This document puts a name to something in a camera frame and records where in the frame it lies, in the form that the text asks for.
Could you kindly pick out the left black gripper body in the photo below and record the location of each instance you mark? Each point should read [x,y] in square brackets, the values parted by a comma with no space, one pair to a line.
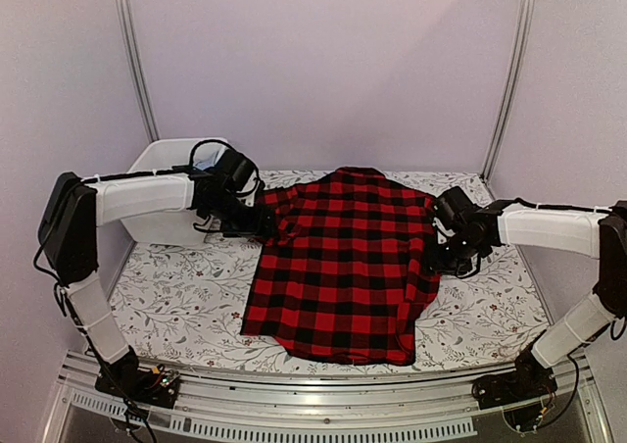
[236,221]

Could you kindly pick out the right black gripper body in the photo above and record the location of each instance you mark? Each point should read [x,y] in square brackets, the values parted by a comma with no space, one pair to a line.
[456,258]

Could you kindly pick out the red black plaid shirt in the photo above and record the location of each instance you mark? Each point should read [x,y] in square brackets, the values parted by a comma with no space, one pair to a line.
[345,277]

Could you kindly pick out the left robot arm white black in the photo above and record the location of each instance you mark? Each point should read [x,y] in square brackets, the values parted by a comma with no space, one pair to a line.
[77,207]

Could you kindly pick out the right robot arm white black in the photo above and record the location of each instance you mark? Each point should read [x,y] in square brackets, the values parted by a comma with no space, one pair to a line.
[598,233]

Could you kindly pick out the white plastic bin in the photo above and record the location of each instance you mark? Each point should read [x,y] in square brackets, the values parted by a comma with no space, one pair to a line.
[165,228]

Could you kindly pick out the floral patterned table cloth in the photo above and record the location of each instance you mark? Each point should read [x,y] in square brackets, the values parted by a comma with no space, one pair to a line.
[185,305]

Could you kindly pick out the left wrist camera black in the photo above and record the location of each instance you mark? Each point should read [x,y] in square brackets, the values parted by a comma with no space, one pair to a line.
[238,173]

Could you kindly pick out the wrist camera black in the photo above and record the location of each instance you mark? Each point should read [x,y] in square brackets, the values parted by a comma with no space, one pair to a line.
[454,208]
[238,173]

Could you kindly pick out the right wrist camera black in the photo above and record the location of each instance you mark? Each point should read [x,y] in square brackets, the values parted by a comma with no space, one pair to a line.
[454,208]

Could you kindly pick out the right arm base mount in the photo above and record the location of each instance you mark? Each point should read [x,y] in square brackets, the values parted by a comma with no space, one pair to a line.
[528,380]

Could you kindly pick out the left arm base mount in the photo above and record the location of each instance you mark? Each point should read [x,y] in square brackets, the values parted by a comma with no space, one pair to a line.
[157,386]

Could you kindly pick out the aluminium front rail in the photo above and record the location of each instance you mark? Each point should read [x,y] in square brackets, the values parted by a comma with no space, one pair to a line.
[79,371]

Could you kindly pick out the left aluminium frame post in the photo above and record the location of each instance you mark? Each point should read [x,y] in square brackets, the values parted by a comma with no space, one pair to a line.
[138,79]

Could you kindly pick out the aluminium frame post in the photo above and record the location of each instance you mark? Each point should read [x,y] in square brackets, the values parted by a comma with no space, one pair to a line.
[138,79]
[520,40]

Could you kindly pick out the perforated metal cable tray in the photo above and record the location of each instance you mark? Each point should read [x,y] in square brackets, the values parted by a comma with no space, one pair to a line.
[274,426]

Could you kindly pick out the right aluminium frame post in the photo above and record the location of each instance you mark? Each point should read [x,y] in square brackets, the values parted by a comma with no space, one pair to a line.
[520,40]

